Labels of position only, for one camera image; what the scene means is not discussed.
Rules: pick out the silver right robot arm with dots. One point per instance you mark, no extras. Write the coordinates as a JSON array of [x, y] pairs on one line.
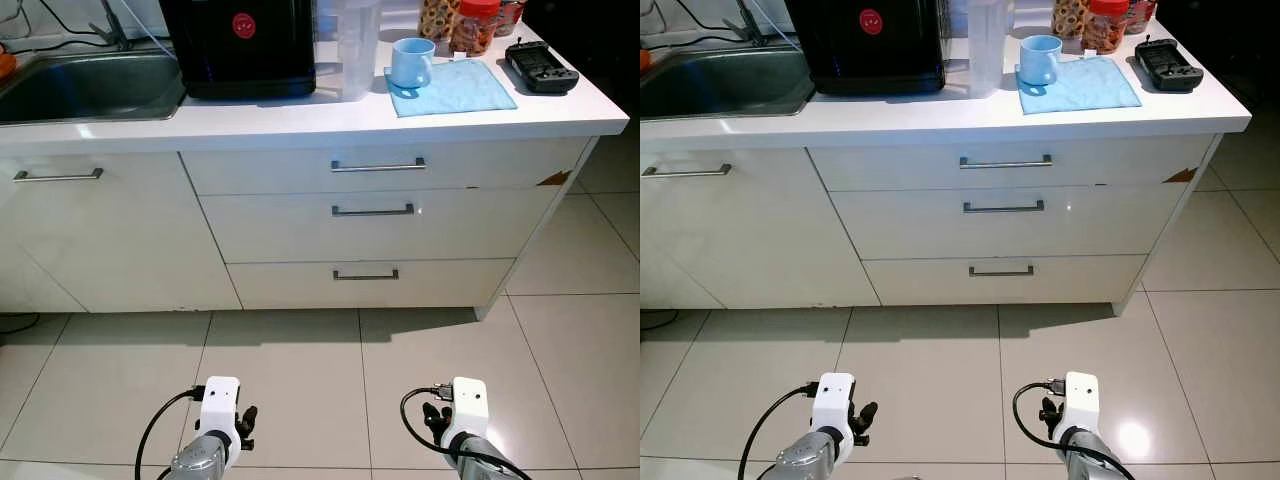
[[1085, 445], [480, 450]]

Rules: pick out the white kitchen cabinet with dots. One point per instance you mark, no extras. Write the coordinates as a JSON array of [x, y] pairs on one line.
[[120, 250], [740, 250]]

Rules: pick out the white drawer front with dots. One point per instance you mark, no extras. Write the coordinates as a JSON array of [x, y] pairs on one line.
[[900, 225], [290, 285], [260, 172], [920, 282], [280, 230], [880, 165]]

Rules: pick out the white cabinet door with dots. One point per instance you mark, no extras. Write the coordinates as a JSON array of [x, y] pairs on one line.
[[20, 290], [660, 290], [740, 240], [110, 240]]

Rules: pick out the light blue cloth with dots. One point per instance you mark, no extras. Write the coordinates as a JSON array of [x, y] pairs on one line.
[[465, 88], [1095, 85]]

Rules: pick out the light blue mug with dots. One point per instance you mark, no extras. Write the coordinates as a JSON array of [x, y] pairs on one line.
[[410, 62], [1040, 60]]

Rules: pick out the black handheld controller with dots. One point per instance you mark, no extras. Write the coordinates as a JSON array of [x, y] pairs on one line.
[[540, 68], [1168, 65]]

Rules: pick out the stainless steel sink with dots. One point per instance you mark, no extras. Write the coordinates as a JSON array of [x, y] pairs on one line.
[[90, 90], [720, 85]]

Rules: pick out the black countertop appliance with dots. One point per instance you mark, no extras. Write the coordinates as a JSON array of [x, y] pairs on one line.
[[865, 55], [240, 60]]

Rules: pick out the clear plastic pitcher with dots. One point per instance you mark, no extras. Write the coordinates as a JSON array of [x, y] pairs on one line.
[[357, 50], [988, 50]]

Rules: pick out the red lid snack jar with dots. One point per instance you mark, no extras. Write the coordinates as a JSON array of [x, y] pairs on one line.
[[1105, 30], [475, 30]]

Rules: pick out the clear cookie packet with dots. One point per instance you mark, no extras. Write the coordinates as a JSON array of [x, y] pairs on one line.
[[1068, 18], [438, 18]]

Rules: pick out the chrome gooseneck faucet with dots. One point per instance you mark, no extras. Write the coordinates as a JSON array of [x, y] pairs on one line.
[[118, 35], [752, 30]]

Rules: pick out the clear snack jar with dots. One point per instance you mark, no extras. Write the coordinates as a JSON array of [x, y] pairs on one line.
[[1140, 12], [510, 15]]

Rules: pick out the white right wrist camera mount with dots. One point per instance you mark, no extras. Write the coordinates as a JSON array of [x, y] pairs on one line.
[[468, 405], [1080, 400]]

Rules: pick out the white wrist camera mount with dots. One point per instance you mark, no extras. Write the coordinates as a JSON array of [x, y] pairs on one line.
[[1080, 400], [220, 405], [468, 405], [832, 400]]

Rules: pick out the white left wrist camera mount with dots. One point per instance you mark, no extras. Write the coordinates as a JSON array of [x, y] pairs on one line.
[[220, 405], [832, 400]]

